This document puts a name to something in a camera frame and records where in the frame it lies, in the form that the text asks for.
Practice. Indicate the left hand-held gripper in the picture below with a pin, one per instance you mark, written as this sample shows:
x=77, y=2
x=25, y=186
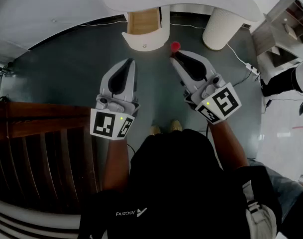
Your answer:
x=109, y=123

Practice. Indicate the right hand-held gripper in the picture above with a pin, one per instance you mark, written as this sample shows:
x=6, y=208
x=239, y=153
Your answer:
x=223, y=101

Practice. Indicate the red round object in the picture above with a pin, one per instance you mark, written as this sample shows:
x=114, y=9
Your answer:
x=175, y=45

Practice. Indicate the large white wooden drawer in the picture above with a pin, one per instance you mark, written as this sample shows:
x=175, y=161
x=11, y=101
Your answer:
x=143, y=21

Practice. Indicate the person's right forearm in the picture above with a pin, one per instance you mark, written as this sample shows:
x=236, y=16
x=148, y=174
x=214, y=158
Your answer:
x=228, y=146

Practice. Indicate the person's left forearm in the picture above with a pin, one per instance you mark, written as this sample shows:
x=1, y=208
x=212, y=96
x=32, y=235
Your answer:
x=116, y=163

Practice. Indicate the person's left beige shoe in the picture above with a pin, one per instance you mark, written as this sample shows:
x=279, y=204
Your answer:
x=155, y=130

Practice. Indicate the person's beige shoe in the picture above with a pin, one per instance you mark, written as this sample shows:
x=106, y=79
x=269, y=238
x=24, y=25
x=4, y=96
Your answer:
x=176, y=126
x=155, y=130

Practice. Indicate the white power strip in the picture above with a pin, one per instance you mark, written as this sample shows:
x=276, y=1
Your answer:
x=251, y=69

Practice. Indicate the person's right beige shoe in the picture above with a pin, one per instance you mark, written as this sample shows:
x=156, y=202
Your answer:
x=176, y=126

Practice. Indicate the grey wooden shelf unit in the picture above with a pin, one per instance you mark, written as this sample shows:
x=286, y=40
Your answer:
x=273, y=29

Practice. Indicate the dark wooden chair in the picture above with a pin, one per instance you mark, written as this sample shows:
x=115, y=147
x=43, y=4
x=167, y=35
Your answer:
x=41, y=143

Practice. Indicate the person's black clothing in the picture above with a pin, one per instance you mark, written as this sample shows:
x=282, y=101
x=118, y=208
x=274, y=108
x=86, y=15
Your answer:
x=181, y=183

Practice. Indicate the light grey bag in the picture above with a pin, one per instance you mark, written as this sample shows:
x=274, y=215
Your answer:
x=262, y=220

